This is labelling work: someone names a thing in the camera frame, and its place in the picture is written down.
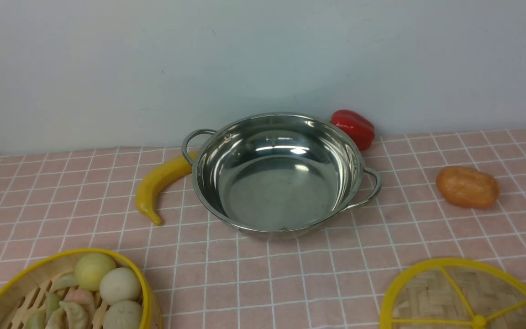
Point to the yellow woven steamer lid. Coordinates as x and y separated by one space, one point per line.
453 293

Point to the yellow bamboo steamer basket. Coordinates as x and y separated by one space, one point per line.
25 293

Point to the stainless steel pot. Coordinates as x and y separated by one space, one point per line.
279 174

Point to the red bell pepper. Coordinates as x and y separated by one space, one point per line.
358 128

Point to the yellow banana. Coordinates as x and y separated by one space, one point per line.
155 182

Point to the white round bun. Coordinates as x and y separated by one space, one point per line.
120 284

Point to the pale round bun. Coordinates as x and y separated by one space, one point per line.
123 315

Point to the yellowish round bun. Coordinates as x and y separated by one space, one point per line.
91 269

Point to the orange potato-like food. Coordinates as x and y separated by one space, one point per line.
467 187

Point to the pink checkered tablecloth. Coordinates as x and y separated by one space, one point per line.
206 275

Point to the pale green dumpling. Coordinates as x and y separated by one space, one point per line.
76 315

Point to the light green dumpling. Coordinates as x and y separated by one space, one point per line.
52 303

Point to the small green dumpling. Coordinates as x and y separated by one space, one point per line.
36 321

